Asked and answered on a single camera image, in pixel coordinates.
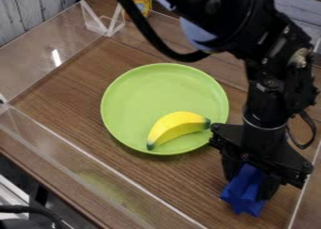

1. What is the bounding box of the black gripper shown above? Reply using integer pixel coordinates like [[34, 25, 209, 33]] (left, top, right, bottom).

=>
[[209, 121, 314, 201]]

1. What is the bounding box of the blue star-shaped block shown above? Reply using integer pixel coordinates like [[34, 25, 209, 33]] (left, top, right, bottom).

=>
[[220, 163, 266, 217]]

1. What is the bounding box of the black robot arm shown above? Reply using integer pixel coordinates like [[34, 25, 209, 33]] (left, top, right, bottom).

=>
[[117, 0, 319, 200]]

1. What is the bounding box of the green round plate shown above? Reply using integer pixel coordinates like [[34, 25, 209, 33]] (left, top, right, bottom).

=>
[[100, 63, 229, 156]]

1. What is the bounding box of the yellow toy banana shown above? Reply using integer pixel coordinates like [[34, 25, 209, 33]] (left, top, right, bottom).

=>
[[147, 111, 211, 150]]

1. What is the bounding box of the clear acrylic corner bracket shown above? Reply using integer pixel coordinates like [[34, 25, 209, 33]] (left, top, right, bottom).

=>
[[80, 0, 125, 38]]

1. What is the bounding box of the black cable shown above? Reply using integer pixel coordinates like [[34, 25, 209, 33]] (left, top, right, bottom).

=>
[[0, 204, 66, 229]]

